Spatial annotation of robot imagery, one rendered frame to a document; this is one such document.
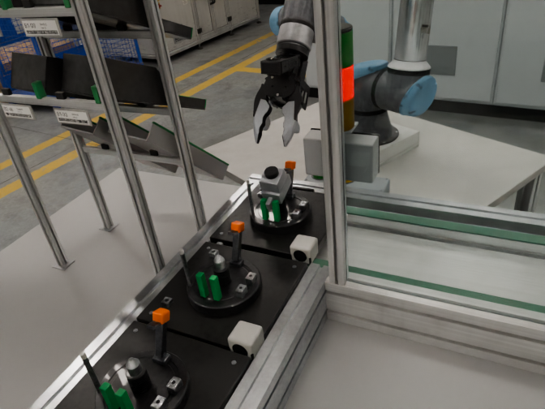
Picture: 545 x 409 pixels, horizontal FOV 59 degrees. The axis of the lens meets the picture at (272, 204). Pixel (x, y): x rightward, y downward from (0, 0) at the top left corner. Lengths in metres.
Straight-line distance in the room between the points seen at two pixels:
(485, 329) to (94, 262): 0.91
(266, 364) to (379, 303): 0.25
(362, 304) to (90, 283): 0.65
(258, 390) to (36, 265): 0.78
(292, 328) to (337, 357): 0.13
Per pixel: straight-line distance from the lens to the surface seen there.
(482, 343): 0.93
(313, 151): 0.81
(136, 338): 0.89
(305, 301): 0.89
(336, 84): 0.72
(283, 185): 1.03
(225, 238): 1.05
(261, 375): 0.80
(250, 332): 0.81
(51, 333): 1.15
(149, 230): 1.01
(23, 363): 1.12
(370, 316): 0.95
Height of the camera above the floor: 1.58
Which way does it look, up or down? 32 degrees down
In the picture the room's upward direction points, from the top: 7 degrees counter-clockwise
